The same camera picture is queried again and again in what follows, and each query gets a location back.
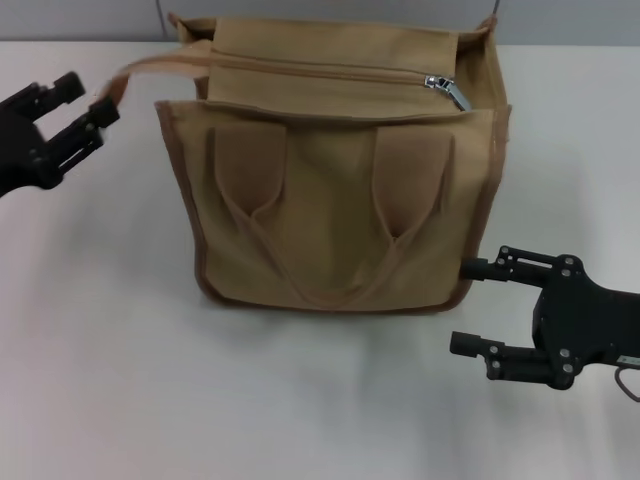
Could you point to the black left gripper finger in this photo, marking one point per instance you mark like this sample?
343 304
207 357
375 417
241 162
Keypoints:
90 130
60 87

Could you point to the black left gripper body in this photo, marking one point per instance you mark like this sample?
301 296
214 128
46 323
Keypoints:
20 150

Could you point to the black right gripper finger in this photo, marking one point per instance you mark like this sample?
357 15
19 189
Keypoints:
505 267
495 357

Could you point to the khaki canvas food bag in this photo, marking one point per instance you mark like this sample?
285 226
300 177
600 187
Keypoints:
330 200

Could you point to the silver zipper pull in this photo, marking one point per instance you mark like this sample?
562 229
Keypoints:
452 92

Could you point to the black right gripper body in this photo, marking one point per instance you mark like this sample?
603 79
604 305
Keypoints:
585 320

